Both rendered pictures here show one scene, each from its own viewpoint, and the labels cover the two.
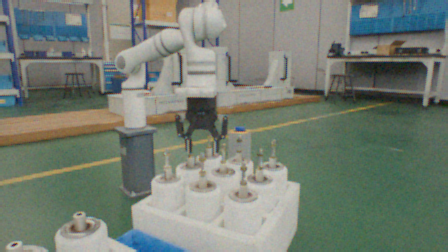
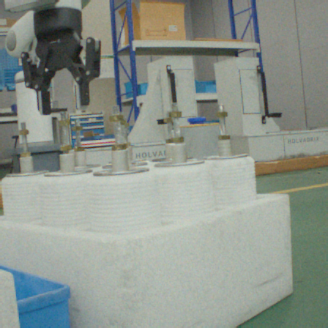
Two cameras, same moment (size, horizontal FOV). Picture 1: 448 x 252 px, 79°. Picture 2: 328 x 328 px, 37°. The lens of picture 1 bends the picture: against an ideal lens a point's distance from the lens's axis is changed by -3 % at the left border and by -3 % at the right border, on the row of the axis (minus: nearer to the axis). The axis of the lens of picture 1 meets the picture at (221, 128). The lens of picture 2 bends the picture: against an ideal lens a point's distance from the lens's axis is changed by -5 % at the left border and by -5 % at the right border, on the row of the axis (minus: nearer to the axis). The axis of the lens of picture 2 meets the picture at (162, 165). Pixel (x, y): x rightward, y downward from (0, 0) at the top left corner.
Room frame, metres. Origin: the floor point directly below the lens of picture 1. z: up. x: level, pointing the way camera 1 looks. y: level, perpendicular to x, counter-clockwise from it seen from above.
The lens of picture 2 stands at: (0.00, -0.29, 0.29)
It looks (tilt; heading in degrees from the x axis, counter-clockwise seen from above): 3 degrees down; 15
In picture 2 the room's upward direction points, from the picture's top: 5 degrees counter-clockwise
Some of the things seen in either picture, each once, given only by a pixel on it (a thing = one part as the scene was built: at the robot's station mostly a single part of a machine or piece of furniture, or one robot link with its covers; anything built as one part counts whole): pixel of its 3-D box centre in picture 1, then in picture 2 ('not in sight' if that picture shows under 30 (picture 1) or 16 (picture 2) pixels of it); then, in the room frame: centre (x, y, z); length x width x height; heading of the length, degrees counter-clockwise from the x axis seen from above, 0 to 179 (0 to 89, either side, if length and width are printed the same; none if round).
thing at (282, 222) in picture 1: (223, 219); (134, 261); (0.81, -0.01, 0.09); 0.39 x 0.39 x 0.18; 62
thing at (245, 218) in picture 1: (242, 227); (127, 240); (0.65, -0.06, 0.16); 0.10 x 0.10 x 0.18
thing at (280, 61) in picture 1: (247, 74); (303, 107); (4.09, -0.38, 0.45); 1.51 x 0.57 x 0.74; 130
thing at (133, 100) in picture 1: (134, 109); (34, 114); (1.22, 0.38, 0.39); 0.09 x 0.09 x 0.17; 40
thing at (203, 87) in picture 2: not in sight; (208, 86); (6.56, 0.78, 0.89); 0.50 x 0.38 x 0.21; 38
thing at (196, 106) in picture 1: (201, 110); (58, 39); (0.70, 0.05, 0.46); 0.08 x 0.08 x 0.09
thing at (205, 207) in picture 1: (203, 216); (74, 233); (0.70, 0.05, 0.16); 0.10 x 0.10 x 0.18
